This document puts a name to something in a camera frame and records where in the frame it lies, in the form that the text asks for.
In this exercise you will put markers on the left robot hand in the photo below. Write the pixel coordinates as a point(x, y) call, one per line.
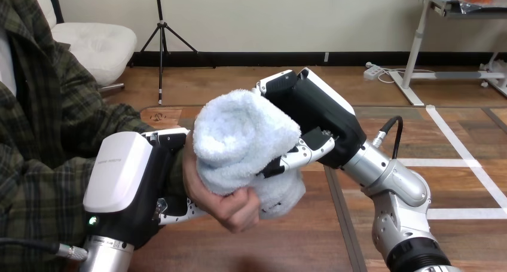
point(119, 183)

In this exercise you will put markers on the person's hand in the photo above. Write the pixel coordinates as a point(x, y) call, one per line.
point(221, 207)

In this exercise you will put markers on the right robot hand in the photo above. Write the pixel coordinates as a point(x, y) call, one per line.
point(317, 115)

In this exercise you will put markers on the white towel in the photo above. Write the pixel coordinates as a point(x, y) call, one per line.
point(241, 143)

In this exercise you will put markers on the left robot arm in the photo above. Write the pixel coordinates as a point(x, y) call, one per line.
point(105, 256)

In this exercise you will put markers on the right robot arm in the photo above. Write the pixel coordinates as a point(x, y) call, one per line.
point(400, 207)

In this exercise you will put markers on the person's body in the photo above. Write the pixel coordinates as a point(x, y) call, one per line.
point(31, 135)

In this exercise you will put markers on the white power strip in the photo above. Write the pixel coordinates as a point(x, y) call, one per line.
point(373, 71)

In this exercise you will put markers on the white desk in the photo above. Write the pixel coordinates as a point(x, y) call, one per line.
point(435, 44)

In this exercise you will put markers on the white cushioned chair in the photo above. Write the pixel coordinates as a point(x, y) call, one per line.
point(95, 44)

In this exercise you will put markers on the black tripod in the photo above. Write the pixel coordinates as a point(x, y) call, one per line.
point(161, 40)

